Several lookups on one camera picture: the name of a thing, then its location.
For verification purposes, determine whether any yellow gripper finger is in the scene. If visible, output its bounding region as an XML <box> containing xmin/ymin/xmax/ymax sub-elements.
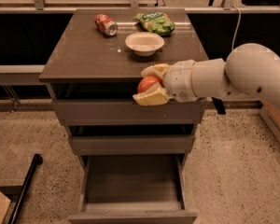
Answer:
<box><xmin>133</xmin><ymin>83</ymin><xmax>169</xmax><ymax>105</ymax></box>
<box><xmin>141</xmin><ymin>63</ymin><xmax>171</xmax><ymax>80</ymax></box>

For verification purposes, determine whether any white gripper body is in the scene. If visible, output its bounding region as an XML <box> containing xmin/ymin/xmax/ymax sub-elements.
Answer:
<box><xmin>163</xmin><ymin>60</ymin><xmax>197</xmax><ymax>103</ymax></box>

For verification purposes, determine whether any red apple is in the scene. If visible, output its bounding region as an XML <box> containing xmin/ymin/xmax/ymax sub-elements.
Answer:
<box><xmin>137</xmin><ymin>76</ymin><xmax>162</xmax><ymax>93</ymax></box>

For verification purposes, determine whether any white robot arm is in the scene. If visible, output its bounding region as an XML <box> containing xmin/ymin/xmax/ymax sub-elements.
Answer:
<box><xmin>133</xmin><ymin>43</ymin><xmax>280</xmax><ymax>111</ymax></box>

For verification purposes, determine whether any grey drawer cabinet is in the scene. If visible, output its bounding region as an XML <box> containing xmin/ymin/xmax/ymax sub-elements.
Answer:
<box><xmin>38</xmin><ymin>8</ymin><xmax>218</xmax><ymax>224</ymax></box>

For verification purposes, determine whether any top grey drawer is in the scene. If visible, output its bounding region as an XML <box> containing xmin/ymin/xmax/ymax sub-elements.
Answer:
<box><xmin>52</xmin><ymin>99</ymin><xmax>208</xmax><ymax>126</ymax></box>

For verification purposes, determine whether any grey drawer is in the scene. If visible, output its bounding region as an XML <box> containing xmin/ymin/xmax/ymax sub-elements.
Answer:
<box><xmin>69</xmin><ymin>135</ymin><xmax>195</xmax><ymax>155</ymax></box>
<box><xmin>68</xmin><ymin>154</ymin><xmax>197</xmax><ymax>224</ymax></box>
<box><xmin>52</xmin><ymin>99</ymin><xmax>208</xmax><ymax>126</ymax></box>

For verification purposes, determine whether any middle grey drawer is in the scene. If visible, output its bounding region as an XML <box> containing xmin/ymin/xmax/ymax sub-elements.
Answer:
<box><xmin>69</xmin><ymin>135</ymin><xmax>195</xmax><ymax>155</ymax></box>

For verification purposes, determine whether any bottom grey drawer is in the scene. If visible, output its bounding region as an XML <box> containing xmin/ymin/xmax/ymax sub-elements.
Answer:
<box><xmin>68</xmin><ymin>154</ymin><xmax>197</xmax><ymax>224</ymax></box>

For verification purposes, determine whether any white paper bowl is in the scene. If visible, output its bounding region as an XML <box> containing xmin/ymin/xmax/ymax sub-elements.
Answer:
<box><xmin>125</xmin><ymin>32</ymin><xmax>164</xmax><ymax>57</ymax></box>

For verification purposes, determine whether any green chip bag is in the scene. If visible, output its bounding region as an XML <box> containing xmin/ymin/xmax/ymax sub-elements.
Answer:
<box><xmin>134</xmin><ymin>12</ymin><xmax>175</xmax><ymax>36</ymax></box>

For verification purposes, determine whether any orange soda can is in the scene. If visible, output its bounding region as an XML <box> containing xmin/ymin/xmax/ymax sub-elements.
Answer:
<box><xmin>94</xmin><ymin>14</ymin><xmax>118</xmax><ymax>36</ymax></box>

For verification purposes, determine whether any cardboard box right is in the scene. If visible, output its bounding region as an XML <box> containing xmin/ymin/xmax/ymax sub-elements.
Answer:
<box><xmin>260</xmin><ymin>103</ymin><xmax>280</xmax><ymax>143</ymax></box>

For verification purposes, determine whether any black pole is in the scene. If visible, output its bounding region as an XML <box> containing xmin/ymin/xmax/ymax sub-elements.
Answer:
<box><xmin>7</xmin><ymin>154</ymin><xmax>43</xmax><ymax>224</ymax></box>

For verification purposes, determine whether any white cable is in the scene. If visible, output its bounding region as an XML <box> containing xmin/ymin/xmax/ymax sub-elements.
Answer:
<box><xmin>231</xmin><ymin>6</ymin><xmax>243</xmax><ymax>52</ymax></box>

